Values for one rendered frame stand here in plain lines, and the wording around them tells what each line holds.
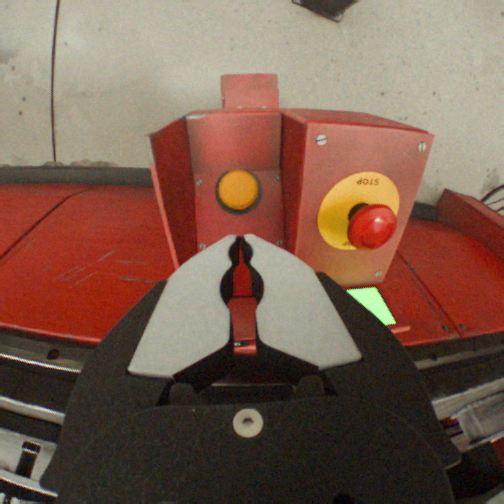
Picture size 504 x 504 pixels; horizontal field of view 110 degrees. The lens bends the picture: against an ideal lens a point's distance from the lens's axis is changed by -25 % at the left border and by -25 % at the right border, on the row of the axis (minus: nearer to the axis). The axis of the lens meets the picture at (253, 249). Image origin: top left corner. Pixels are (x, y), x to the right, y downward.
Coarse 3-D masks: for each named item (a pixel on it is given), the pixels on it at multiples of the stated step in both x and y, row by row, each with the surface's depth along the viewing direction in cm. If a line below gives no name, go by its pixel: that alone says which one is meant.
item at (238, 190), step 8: (224, 176) 22; (232, 176) 22; (240, 176) 22; (248, 176) 22; (224, 184) 22; (232, 184) 22; (240, 184) 22; (248, 184) 22; (256, 184) 23; (224, 192) 22; (232, 192) 22; (240, 192) 22; (248, 192) 22; (256, 192) 23; (224, 200) 22; (232, 200) 22; (240, 200) 22; (248, 200) 22; (232, 208) 23; (240, 208) 23
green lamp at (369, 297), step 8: (368, 288) 23; (360, 296) 22; (368, 296) 22; (376, 296) 22; (368, 304) 21; (376, 304) 21; (384, 304) 21; (376, 312) 20; (384, 312) 20; (384, 320) 20; (392, 320) 20
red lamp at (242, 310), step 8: (232, 304) 22; (240, 304) 22; (248, 304) 22; (256, 304) 22; (232, 312) 21; (240, 312) 21; (248, 312) 21; (232, 320) 20; (240, 320) 20; (248, 320) 20; (240, 328) 20; (248, 328) 20; (240, 336) 19; (248, 336) 19
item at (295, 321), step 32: (256, 256) 10; (288, 256) 10; (256, 288) 10; (288, 288) 8; (320, 288) 8; (256, 320) 7; (288, 320) 7; (320, 320) 7; (288, 352) 6; (320, 352) 6; (352, 352) 6
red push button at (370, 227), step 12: (360, 204) 18; (372, 204) 16; (348, 216) 18; (360, 216) 16; (372, 216) 15; (384, 216) 15; (348, 228) 17; (360, 228) 16; (372, 228) 16; (384, 228) 16; (348, 240) 17; (360, 240) 16; (372, 240) 16; (384, 240) 17
